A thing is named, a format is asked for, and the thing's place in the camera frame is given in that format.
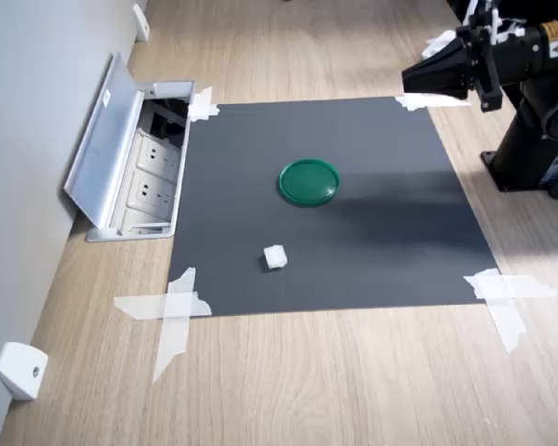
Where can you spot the round green lid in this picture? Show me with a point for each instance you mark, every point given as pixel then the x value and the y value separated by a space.
pixel 309 182

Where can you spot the small white plastic terminal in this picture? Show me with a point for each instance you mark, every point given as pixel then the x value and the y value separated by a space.
pixel 274 256

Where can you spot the white tape strip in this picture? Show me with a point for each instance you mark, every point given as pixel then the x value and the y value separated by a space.
pixel 202 107
pixel 509 325
pixel 439 44
pixel 139 306
pixel 174 334
pixel 511 285
pixel 428 101

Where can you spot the dark grey mat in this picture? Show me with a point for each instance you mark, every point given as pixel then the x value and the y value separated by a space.
pixel 353 241

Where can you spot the white wall socket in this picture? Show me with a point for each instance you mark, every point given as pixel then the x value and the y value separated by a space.
pixel 158 152
pixel 151 188

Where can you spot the small white bracket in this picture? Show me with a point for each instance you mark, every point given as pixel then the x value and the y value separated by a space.
pixel 141 23
pixel 21 371

